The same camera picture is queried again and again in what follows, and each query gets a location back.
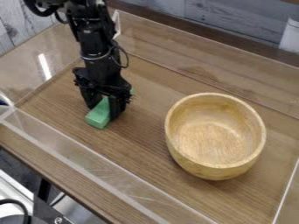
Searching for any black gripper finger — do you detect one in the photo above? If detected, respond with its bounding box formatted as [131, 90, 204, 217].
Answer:
[80, 87, 103, 109]
[108, 95, 127, 120]

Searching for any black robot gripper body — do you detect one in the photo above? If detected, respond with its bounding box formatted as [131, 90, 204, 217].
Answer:
[72, 53, 132, 96]

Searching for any green rectangular block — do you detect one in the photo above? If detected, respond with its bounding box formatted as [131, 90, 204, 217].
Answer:
[86, 88, 135, 130]

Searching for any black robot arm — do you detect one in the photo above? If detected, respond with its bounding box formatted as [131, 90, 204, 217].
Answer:
[23, 0, 132, 120]

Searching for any light wooden bowl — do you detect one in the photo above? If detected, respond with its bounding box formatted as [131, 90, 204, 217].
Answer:
[164, 93, 267, 180]

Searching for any black metal table leg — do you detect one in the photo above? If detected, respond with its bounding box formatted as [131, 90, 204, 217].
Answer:
[37, 178, 52, 201]

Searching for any white cylindrical container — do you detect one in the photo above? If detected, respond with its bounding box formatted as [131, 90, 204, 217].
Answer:
[279, 17, 299, 54]

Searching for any clear acrylic corner bracket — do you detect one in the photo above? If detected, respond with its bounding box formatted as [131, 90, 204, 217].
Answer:
[112, 10, 122, 39]

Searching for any clear acrylic tray wall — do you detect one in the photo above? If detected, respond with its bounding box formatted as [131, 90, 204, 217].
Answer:
[0, 94, 218, 224]

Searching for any black cable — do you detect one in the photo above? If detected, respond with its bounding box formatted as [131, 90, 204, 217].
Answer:
[0, 199, 31, 224]

